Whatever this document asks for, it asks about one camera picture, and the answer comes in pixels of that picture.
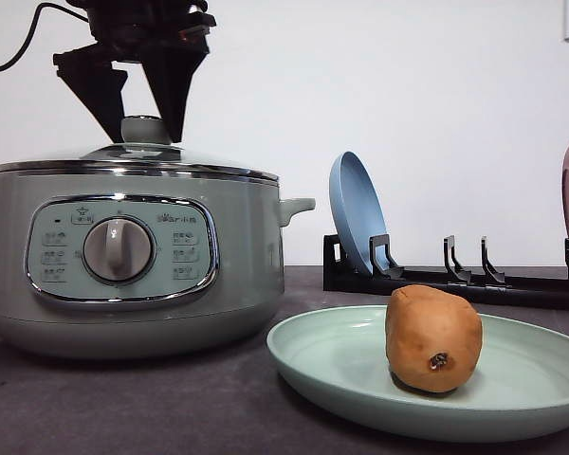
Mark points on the green plate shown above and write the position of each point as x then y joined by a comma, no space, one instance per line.
335,365

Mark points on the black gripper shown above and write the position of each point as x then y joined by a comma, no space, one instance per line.
168,37

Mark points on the pale green electric steamer pot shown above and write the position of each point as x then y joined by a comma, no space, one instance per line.
136,261

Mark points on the grey table mat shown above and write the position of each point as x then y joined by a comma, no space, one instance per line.
234,403

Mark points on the brown potato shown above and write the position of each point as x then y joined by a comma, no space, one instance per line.
433,338

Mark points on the black plate rack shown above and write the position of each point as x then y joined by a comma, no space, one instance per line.
341,275

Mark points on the glass lid with green knob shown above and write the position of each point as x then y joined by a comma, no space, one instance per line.
145,147

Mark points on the blue plate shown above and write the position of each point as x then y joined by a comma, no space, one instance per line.
357,210

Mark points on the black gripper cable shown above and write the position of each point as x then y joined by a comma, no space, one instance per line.
34,25

